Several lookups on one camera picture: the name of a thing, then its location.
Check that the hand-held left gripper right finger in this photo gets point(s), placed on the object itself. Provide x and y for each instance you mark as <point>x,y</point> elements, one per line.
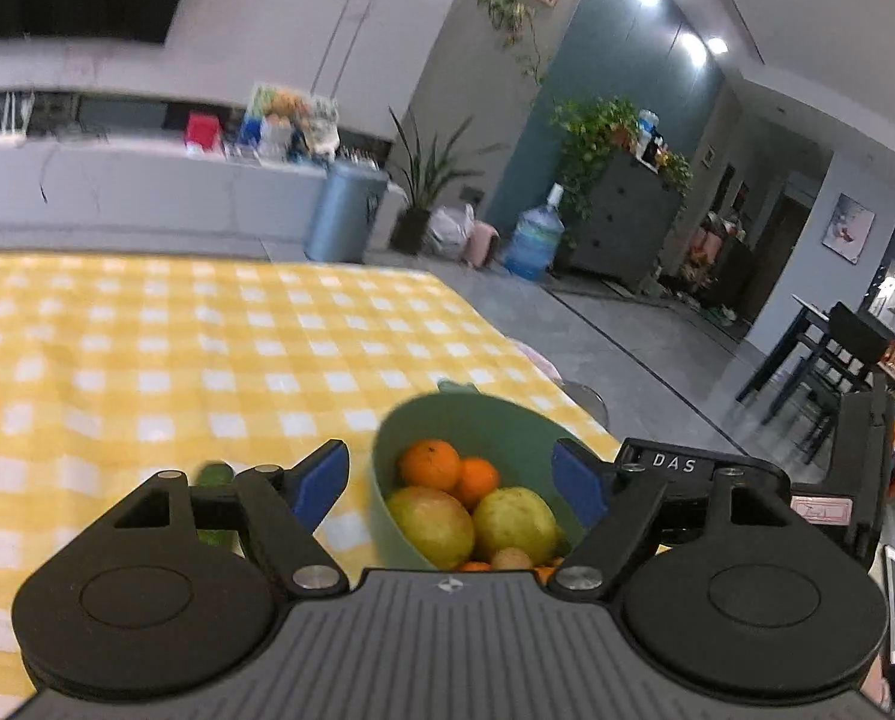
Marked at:
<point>579,481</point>

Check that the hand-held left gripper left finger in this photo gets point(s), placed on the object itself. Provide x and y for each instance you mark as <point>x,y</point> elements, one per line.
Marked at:
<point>320,481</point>

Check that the yellow-green pear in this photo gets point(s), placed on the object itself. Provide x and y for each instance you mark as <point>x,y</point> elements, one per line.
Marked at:
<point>429,529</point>
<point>515,521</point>

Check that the orange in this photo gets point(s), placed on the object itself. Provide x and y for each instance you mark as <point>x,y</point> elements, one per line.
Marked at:
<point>476,567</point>
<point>481,481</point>
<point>545,574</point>
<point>429,465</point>

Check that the green colander bowl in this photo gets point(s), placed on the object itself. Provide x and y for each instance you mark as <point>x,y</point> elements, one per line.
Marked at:
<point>485,427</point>

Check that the green cucumber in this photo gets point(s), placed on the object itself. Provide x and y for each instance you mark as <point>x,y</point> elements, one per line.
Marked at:
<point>213,474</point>

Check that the yellow checkered tablecloth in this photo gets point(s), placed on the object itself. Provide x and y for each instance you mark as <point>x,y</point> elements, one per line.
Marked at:
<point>192,345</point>

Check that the black dining table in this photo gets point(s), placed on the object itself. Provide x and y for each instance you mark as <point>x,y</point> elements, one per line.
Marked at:
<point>807,315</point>

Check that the cluttered low shelf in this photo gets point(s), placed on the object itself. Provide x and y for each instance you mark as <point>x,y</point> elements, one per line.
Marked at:
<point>714,255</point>

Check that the black dining chair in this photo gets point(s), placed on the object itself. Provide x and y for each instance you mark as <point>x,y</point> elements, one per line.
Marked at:
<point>856,334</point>

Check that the blue water jug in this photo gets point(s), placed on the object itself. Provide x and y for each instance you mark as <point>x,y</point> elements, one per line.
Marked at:
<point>534,240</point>

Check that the dark grey cabinet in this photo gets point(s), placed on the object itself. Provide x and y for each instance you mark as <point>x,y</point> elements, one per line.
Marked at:
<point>627,221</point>

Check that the long-leaf potted plant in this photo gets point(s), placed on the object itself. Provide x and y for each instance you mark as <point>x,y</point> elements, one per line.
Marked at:
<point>410,232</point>

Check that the grey-blue trash can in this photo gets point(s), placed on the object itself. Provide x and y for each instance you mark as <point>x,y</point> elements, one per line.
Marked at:
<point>346,214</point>

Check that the white plastic bag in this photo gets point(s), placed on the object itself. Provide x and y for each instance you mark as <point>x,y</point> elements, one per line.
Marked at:
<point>451,231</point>

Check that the small flowering plant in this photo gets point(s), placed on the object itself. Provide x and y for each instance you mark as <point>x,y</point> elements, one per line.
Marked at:
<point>676,171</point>

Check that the white marble media console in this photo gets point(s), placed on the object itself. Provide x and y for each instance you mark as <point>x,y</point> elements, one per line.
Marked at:
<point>155,195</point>

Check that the white bottle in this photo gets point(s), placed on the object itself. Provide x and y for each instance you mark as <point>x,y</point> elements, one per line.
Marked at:
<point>648,127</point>

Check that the leafy trailing potted plant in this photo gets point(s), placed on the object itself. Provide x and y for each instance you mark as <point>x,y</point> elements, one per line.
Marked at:
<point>594,124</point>

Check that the red box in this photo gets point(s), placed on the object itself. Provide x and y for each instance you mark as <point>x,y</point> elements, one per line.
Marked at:
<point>203,131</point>

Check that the hanging vine plant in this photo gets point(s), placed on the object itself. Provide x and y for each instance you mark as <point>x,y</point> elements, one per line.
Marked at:
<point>515,22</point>

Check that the white router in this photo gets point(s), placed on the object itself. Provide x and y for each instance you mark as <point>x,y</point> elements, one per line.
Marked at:
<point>5,136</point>

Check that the white wall art print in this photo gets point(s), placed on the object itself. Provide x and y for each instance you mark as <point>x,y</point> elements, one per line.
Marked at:
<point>849,229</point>

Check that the small wall frame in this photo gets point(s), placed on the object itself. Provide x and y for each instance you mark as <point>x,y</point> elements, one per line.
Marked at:
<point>708,157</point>

